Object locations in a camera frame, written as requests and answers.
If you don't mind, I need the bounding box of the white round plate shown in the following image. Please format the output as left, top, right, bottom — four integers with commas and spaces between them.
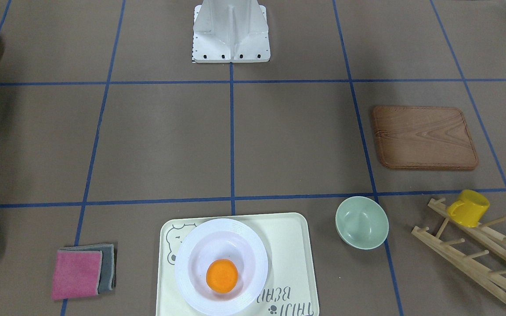
175, 218, 269, 316

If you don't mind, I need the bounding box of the wooden mug rack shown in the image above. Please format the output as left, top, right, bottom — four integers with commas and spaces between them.
411, 198, 506, 304

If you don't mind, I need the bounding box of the cream bear print tray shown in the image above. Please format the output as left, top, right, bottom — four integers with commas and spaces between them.
155, 212, 321, 316

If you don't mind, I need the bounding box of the brown wooden tray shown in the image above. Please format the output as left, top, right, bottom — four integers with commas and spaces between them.
371, 105, 479, 171

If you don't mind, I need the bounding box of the pink cloth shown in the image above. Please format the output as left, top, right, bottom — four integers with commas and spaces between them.
51, 250, 103, 300

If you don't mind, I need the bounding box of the yellow mug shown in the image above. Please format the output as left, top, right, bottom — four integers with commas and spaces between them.
446, 189, 490, 228

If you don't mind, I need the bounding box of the green bowl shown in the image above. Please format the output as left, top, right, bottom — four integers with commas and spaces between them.
335, 196, 390, 250

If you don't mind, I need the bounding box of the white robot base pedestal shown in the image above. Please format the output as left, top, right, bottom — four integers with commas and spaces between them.
192, 0, 271, 63

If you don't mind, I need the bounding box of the orange fruit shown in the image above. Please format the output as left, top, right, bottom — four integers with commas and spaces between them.
206, 259, 239, 294

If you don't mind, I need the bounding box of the grey cloth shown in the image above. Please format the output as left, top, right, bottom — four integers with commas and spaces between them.
58, 243, 115, 295

